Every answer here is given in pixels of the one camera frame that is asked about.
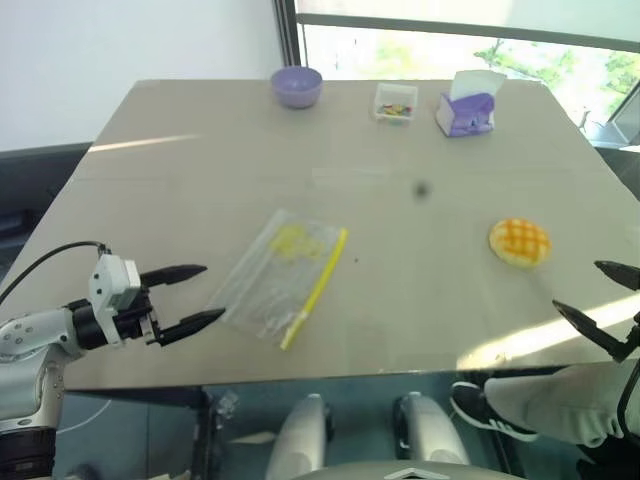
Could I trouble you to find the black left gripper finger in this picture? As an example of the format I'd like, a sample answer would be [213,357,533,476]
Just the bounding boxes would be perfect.
[139,264,208,290]
[158,308,227,347]

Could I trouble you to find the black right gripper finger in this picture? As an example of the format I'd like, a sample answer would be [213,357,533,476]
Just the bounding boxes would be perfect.
[594,259,640,292]
[551,298,627,362]

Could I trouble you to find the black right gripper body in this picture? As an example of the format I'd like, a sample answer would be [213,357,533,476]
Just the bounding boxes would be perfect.
[621,310,640,363]

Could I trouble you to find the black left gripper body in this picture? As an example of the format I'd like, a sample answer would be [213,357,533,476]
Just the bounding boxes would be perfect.
[115,287,166,347]

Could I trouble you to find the clear yellow-zipper plastic bag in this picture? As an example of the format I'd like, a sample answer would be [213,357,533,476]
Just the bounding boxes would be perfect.
[207,208,350,352]

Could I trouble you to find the yellow pineapple bun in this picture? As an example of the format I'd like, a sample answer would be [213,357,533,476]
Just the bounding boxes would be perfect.
[488,216,553,272]

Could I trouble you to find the grey trouser leg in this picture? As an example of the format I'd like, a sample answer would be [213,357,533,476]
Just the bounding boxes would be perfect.
[482,359,640,449]

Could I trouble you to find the dark grey couch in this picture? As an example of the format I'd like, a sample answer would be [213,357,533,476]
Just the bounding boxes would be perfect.
[588,79,640,236]
[0,141,95,294]

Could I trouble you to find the black table leg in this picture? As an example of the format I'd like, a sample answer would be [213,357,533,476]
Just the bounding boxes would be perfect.
[191,387,217,480]

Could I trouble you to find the black white-soled sneaker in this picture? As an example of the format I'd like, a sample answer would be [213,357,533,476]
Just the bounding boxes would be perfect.
[449,381,540,443]

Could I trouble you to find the silver left robot leg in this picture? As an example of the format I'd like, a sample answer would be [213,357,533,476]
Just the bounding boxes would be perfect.
[264,393,334,480]

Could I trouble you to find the silver robot leg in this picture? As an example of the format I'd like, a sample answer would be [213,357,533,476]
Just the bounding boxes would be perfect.
[393,391,472,467]
[264,393,334,480]

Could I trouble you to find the silver right robot leg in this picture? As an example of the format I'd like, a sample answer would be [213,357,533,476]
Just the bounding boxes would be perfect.
[393,391,472,467]

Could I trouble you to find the purple bowl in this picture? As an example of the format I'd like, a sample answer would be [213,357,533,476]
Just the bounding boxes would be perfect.
[270,66,324,110]

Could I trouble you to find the purple tissue box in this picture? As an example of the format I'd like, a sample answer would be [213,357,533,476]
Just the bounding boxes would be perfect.
[435,91,497,140]

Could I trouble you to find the white tissue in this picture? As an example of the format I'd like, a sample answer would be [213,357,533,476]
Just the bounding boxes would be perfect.
[451,69,507,100]

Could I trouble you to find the colourful small pieces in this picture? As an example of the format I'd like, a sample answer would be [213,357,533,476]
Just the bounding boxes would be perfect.
[375,101,414,118]

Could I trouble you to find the clear plastic box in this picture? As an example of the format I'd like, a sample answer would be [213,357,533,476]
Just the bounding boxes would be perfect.
[370,82,419,127]

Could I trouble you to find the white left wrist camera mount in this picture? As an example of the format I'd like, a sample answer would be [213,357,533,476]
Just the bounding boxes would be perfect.
[88,253,142,347]

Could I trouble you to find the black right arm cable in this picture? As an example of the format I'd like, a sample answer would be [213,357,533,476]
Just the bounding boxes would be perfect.
[616,357,640,437]

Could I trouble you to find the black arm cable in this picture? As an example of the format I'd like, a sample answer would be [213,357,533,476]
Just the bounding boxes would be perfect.
[616,357,640,437]
[0,241,110,306]

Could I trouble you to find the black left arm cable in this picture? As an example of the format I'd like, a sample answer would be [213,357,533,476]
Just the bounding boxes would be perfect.
[0,241,110,306]

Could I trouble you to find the dark window frame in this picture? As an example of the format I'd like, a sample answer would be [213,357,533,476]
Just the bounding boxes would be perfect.
[278,0,640,81]

